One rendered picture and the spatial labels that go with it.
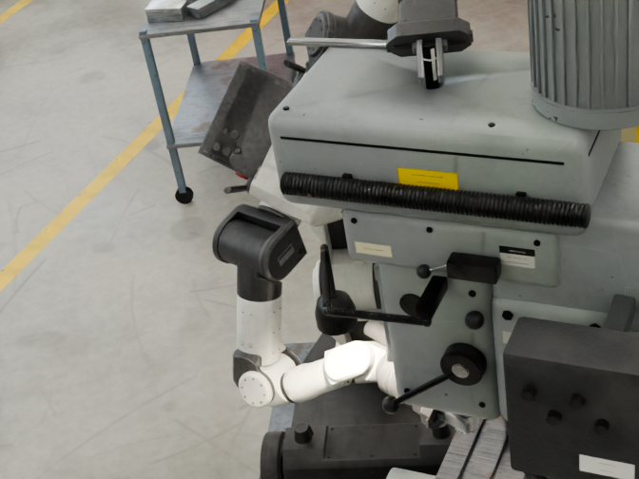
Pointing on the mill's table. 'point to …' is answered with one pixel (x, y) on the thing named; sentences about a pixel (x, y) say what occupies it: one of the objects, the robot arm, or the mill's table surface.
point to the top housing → (435, 132)
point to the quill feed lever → (467, 359)
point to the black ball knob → (474, 319)
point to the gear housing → (440, 241)
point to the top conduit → (437, 200)
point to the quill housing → (478, 294)
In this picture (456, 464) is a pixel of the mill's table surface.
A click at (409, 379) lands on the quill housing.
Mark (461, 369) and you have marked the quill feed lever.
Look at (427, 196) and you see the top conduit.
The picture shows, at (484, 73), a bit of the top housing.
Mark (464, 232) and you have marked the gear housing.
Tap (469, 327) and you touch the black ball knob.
